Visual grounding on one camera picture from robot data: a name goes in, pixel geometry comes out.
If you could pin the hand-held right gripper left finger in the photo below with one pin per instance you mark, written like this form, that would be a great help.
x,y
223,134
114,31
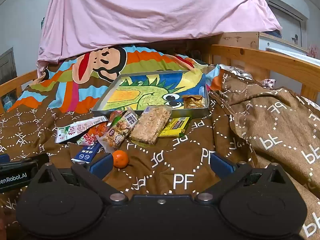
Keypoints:
x,y
100,167

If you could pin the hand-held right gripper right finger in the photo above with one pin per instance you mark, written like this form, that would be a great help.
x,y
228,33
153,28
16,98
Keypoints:
x,y
222,166

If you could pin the dark blue powder sachet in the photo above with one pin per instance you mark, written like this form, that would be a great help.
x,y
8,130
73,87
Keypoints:
x,y
85,153

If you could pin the mandarin orange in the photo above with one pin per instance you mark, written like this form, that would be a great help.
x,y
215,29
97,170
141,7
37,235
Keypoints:
x,y
120,159

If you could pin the clear orange snack packet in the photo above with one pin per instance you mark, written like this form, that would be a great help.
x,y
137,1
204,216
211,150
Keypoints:
x,y
96,131

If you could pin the mixed nuts packet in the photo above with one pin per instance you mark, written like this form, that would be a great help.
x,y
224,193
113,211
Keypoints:
x,y
117,135

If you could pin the white pink snack packet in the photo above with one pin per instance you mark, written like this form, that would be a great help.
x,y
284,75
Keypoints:
x,y
72,130

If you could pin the yellow snack packet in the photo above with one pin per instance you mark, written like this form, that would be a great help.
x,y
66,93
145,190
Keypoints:
x,y
175,127

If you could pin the clear rice crisp packet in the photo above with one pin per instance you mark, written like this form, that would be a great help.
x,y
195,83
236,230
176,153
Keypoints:
x,y
150,125

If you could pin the grey metal tray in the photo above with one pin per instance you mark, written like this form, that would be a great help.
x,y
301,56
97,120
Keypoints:
x,y
150,113

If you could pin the brown lettered blanket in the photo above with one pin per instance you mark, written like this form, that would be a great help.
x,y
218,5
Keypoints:
x,y
190,155

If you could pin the gold snack packet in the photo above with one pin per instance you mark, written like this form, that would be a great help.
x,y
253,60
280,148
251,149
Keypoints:
x,y
193,102

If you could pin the colourful striped printed blanket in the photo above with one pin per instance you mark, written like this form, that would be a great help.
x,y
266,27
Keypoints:
x,y
62,90

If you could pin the pink patterned cloth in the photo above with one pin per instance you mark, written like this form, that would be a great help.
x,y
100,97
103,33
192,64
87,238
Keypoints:
x,y
268,83

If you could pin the silver satin printed cloth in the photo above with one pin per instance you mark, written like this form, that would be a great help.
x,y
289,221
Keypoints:
x,y
237,72

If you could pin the white cabinet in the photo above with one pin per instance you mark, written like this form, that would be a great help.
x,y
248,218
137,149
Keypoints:
x,y
280,42

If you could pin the pink flower decoration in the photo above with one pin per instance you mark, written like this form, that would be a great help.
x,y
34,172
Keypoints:
x,y
314,51

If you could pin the pink bed sheet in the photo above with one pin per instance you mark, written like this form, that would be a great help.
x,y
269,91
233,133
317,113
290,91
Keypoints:
x,y
150,12

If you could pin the wooden bed frame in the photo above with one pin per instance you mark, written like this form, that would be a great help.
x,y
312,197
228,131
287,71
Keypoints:
x,y
275,62

